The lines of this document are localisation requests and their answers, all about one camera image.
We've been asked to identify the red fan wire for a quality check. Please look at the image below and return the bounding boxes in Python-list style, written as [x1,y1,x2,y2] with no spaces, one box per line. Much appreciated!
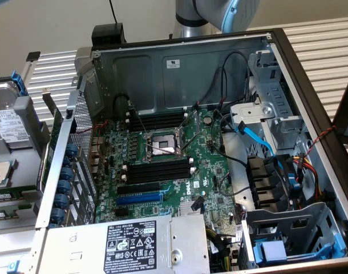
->
[76,119,109,135]

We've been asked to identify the CPU socket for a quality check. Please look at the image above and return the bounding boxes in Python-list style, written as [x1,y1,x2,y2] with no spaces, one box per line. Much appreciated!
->
[145,130,189,164]

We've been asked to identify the metal disk cage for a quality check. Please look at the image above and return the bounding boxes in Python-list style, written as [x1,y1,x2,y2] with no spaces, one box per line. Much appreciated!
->
[239,202,348,269]

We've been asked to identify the short black expansion slot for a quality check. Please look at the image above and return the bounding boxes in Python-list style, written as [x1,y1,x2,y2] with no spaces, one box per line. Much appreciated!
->
[114,207,134,217]

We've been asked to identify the blue disk caddy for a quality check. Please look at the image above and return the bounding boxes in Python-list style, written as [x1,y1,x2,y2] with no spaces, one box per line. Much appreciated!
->
[253,230,348,267]

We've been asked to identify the blue disk bracket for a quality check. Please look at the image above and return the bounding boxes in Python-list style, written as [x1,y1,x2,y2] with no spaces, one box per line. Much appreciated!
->
[10,71,29,97]

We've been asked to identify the silver chipset heatsink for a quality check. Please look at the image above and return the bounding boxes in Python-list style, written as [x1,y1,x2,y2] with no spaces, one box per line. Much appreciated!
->
[179,199,205,217]

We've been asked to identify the yellow red power wires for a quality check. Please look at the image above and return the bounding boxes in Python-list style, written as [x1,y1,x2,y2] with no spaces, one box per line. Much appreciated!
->
[290,152,326,204]

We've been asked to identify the green motherboard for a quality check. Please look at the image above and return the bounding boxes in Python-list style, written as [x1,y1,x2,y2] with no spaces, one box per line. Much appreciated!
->
[94,107,243,226]

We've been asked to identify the grey metal PC case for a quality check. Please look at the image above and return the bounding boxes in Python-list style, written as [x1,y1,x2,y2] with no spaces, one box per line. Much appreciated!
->
[34,27,348,274]

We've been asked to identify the thin black cable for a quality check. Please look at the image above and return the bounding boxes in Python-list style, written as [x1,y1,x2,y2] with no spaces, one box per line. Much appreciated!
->
[108,0,119,25]

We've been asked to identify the black CPU power cable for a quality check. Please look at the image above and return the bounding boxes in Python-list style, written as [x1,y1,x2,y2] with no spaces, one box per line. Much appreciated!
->
[113,93,135,120]

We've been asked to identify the dark brown panel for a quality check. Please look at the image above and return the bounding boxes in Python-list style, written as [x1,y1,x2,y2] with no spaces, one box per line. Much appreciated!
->
[332,65,348,147]

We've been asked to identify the blue flat data wire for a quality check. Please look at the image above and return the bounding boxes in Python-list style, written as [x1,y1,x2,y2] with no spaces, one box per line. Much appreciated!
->
[236,120,285,171]

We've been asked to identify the blue expansion slot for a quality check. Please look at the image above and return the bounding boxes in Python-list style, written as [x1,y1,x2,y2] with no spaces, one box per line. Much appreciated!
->
[115,191,164,206]

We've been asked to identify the green graphics card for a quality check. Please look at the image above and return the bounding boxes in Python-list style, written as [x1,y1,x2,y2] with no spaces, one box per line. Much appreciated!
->
[37,88,64,192]

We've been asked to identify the thin black red wire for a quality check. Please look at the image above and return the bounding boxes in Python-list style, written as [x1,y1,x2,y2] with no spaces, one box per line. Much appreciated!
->
[194,67,229,111]

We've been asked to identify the yellow black wire bundle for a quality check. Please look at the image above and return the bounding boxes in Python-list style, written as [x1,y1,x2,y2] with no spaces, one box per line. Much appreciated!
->
[205,227,243,274]

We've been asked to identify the grey power supply unit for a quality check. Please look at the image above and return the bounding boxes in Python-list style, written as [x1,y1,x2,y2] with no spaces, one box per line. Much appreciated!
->
[45,213,212,274]

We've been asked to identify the black plastic fan shroud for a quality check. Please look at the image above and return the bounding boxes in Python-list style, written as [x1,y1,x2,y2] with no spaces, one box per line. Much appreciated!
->
[246,155,292,214]

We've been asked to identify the silver CPU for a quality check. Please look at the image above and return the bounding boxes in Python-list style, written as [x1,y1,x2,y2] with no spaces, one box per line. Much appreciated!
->
[0,160,14,189]

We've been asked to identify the grey parts rack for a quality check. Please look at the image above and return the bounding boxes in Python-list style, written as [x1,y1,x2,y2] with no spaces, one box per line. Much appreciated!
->
[0,72,51,232]

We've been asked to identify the black plastic box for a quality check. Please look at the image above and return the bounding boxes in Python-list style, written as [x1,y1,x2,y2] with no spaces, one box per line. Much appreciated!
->
[91,22,127,51]

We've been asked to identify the red black twisted wire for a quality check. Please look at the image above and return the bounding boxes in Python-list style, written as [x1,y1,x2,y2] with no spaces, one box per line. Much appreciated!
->
[304,124,338,161]

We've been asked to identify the blue plastic clip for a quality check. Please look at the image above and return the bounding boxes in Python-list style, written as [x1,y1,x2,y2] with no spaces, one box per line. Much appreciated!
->
[286,171,302,191]

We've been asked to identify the thick black power wire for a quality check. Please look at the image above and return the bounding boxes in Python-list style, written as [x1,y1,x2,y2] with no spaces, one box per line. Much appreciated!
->
[219,52,250,115]

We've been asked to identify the silver hard disk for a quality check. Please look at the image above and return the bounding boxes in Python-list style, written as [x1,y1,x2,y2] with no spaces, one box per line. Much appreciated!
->
[0,81,32,150]

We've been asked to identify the metal disk bay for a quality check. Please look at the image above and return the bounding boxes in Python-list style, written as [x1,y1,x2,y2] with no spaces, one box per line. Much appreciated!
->
[230,42,307,152]

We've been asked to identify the thin metal locking lever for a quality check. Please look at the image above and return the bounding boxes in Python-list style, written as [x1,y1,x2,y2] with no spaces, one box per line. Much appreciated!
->
[179,130,207,151]
[145,142,189,158]

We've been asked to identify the long black expansion slot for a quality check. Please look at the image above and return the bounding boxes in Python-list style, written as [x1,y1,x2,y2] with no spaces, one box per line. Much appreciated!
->
[116,182,161,195]

